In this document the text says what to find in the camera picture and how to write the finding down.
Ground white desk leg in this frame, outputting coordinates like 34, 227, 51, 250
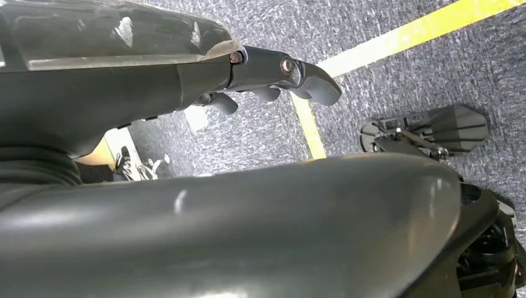
104, 128, 145, 165

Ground light wooden desk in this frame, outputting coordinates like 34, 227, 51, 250
75, 137, 117, 169

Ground white floor label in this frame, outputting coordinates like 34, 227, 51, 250
184, 105, 210, 133

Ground ribbed grey left arm sleeve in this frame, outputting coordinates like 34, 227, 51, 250
0, 146, 85, 188

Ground yellow floor tape line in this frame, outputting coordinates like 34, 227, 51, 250
290, 93, 328, 160
316, 0, 526, 79

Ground black robot foot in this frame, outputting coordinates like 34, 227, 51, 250
359, 104, 490, 161
456, 193, 526, 298

